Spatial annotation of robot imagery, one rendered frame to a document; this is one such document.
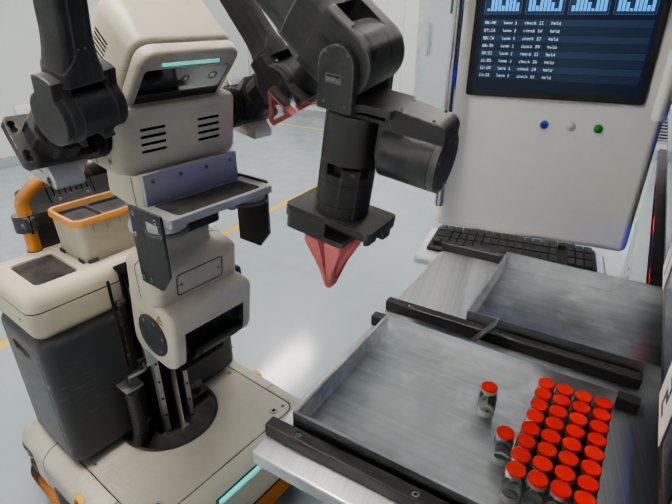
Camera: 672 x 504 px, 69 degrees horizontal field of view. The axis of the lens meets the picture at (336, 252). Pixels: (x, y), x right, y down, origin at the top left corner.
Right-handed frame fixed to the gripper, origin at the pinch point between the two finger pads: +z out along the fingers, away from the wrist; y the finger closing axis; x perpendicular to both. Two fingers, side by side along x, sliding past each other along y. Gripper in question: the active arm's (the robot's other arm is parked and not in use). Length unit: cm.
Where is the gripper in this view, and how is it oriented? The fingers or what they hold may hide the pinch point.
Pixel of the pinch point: (331, 279)
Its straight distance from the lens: 56.5
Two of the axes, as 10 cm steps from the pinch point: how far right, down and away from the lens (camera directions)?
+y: 8.5, 3.6, -3.9
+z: -1.3, 8.5, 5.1
